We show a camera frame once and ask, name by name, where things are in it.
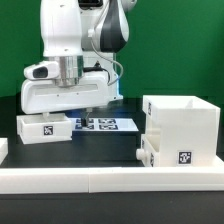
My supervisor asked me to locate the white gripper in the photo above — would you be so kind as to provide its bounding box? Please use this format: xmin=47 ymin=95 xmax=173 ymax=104
xmin=21 ymin=72 xmax=118 ymax=127

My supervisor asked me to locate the white front drawer tray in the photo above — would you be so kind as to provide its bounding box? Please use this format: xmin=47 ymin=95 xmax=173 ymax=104
xmin=136 ymin=134 xmax=160 ymax=167

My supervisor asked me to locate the white drawer tray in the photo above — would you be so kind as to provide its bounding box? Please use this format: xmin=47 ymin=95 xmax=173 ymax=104
xmin=136 ymin=134 xmax=160 ymax=167
xmin=16 ymin=113 xmax=72 ymax=144

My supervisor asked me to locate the white drawer cabinet box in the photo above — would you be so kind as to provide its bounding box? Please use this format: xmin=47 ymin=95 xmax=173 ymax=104
xmin=142 ymin=95 xmax=220 ymax=167

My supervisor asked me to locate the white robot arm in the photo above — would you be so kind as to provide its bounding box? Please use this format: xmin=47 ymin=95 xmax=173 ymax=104
xmin=21 ymin=0 xmax=137 ymax=114

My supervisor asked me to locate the white rear drawer tray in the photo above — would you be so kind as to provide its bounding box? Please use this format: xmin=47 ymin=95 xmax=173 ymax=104
xmin=16 ymin=113 xmax=72 ymax=144

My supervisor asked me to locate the marker tag sheet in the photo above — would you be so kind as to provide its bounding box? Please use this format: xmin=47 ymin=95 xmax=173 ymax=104
xmin=71 ymin=118 xmax=138 ymax=132

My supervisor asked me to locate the white left fence bar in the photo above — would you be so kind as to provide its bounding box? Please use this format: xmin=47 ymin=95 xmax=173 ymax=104
xmin=0 ymin=138 xmax=8 ymax=165

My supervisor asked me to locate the white fence bar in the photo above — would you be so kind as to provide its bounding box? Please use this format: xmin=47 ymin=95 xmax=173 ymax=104
xmin=0 ymin=138 xmax=8 ymax=165
xmin=213 ymin=156 xmax=224 ymax=167
xmin=0 ymin=167 xmax=224 ymax=194

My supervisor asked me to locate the white front fence bar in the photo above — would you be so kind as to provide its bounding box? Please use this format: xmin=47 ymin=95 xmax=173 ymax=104
xmin=0 ymin=167 xmax=224 ymax=194

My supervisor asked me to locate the white right fence bar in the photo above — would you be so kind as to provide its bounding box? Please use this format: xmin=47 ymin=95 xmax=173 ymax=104
xmin=213 ymin=156 xmax=224 ymax=167

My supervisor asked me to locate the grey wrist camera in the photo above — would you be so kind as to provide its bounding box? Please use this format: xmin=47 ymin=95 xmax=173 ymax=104
xmin=24 ymin=61 xmax=60 ymax=80

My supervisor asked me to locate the grey thin cable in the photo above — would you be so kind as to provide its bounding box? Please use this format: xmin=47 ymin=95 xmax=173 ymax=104
xmin=89 ymin=29 xmax=124 ymax=87

